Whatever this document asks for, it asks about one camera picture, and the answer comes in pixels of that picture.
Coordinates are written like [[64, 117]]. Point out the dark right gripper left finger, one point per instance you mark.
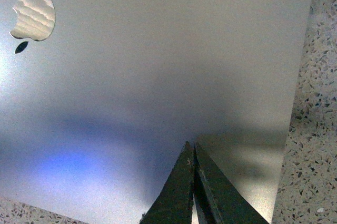
[[175, 201]]

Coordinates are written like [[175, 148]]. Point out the grey laptop computer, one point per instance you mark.
[[98, 98]]

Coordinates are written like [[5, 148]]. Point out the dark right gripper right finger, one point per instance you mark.
[[217, 200]]

